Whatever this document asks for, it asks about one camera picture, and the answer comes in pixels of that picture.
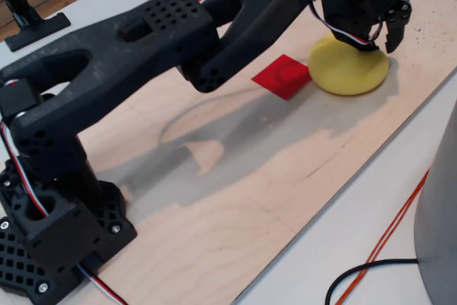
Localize red square marker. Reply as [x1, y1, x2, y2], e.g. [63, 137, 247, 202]
[251, 54, 313, 101]

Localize thin black cable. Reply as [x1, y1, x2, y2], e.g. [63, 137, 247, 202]
[325, 258, 419, 305]

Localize gripper servo cable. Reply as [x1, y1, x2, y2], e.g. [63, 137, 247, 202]
[308, 0, 385, 51]

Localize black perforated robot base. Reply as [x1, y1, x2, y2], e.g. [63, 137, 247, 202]
[0, 160, 139, 303]

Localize red white black base cable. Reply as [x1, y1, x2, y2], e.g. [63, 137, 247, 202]
[76, 263, 129, 305]

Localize thin orange wire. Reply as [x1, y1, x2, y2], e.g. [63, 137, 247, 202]
[333, 167, 431, 305]
[341, 181, 428, 305]

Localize light wooden board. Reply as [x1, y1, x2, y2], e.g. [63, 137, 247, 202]
[67, 0, 457, 305]

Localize shoulder servo cable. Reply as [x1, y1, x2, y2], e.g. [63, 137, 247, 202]
[0, 121, 50, 218]

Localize black clamp stand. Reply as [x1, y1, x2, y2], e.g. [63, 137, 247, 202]
[0, 0, 71, 53]

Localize yellow ball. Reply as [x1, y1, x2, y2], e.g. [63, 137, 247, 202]
[308, 32, 390, 96]

